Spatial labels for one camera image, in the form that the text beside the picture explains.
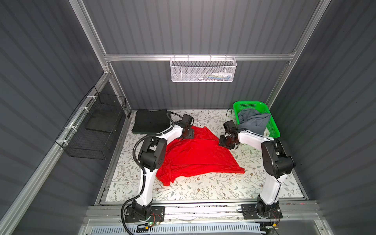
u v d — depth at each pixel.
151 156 0.57
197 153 0.94
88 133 0.72
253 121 0.96
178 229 0.77
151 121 1.07
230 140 0.74
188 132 0.94
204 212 0.76
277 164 0.50
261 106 1.13
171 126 0.70
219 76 0.91
